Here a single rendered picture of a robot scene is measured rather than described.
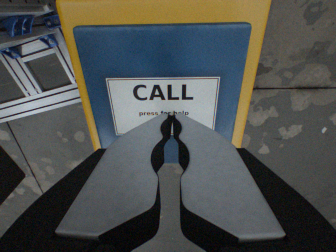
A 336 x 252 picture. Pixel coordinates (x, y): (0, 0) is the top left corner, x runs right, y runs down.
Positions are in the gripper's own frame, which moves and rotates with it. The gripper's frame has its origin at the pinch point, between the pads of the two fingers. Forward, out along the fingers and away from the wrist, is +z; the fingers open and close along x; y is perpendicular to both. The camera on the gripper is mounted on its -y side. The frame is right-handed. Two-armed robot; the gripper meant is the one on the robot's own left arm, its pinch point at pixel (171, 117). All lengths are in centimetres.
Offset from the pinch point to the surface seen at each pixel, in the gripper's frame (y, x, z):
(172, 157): 4.2, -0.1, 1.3
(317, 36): 8, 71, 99
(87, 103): 0.3, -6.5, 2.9
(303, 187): 116, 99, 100
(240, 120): 2.0, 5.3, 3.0
